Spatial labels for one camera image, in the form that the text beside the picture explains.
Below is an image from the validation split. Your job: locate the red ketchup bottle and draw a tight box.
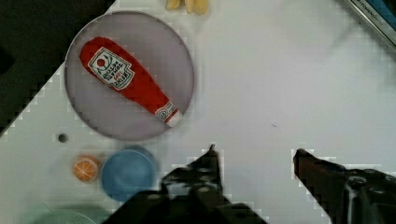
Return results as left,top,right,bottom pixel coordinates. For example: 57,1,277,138
79,36,183,127

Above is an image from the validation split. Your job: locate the green colander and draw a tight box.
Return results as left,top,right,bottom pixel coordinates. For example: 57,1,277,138
18,204,110,224

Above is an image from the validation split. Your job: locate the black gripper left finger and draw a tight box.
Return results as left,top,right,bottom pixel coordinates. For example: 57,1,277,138
161,144,223,202

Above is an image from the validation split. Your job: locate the grey round plate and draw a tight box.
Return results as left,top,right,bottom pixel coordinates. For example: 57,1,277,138
64,11,194,141

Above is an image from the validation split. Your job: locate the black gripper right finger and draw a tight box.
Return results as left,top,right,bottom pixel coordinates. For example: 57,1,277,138
293,148,396,224

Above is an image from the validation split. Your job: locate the peeled banana toy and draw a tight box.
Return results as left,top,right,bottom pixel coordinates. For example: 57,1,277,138
165,0,208,15

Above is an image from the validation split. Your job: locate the blue bowl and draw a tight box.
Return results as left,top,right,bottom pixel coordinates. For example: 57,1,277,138
100,146,157,203

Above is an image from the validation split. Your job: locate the orange slice toy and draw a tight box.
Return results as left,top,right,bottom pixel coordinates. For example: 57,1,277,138
72,155,101,183

